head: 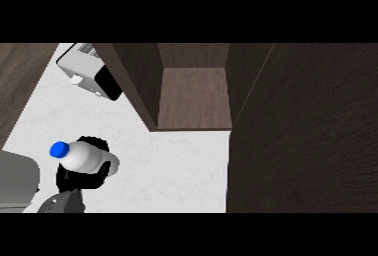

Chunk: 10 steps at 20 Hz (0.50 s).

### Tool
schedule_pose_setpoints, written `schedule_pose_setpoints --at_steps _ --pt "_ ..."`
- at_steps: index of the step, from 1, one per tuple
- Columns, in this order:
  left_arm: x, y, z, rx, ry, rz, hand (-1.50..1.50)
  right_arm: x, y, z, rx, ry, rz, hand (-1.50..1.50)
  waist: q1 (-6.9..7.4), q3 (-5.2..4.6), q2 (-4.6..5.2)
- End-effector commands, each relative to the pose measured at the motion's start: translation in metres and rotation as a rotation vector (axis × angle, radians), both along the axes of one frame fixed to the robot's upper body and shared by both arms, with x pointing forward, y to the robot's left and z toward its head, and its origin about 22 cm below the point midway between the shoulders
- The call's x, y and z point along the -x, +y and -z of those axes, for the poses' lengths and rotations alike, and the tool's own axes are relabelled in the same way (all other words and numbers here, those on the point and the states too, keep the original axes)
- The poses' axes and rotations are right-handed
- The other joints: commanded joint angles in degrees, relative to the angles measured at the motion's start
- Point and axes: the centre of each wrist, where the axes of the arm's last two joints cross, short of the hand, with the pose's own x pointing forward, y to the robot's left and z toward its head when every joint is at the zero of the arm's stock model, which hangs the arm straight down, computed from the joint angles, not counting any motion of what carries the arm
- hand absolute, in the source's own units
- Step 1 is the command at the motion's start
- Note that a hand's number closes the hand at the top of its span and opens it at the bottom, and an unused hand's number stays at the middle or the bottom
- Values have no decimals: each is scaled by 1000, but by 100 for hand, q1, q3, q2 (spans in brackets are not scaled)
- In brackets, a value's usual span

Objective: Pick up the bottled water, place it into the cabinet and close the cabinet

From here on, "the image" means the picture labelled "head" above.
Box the white and black appliance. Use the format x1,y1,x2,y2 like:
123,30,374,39
55,42,125,102

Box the open brown wooden cabinet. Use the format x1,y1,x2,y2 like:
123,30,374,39
92,42,275,133

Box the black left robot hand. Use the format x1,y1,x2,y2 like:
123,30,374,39
55,134,114,194

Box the white bottle with blue cap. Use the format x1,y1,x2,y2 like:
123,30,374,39
48,140,122,176

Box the brown wooden panel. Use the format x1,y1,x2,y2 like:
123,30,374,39
0,42,61,150

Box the dark brown cabinet door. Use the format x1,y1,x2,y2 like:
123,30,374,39
225,42,378,214

